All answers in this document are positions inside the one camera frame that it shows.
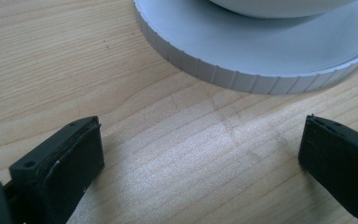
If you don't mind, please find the white bowl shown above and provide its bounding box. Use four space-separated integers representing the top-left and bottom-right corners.
208 0 357 19

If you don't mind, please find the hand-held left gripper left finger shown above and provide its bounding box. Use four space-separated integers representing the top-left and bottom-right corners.
8 115 105 224

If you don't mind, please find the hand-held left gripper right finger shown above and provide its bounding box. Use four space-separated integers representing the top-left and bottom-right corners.
297 114 358 224

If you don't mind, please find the white round ribbed tray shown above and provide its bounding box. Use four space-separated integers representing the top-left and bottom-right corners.
132 0 358 95

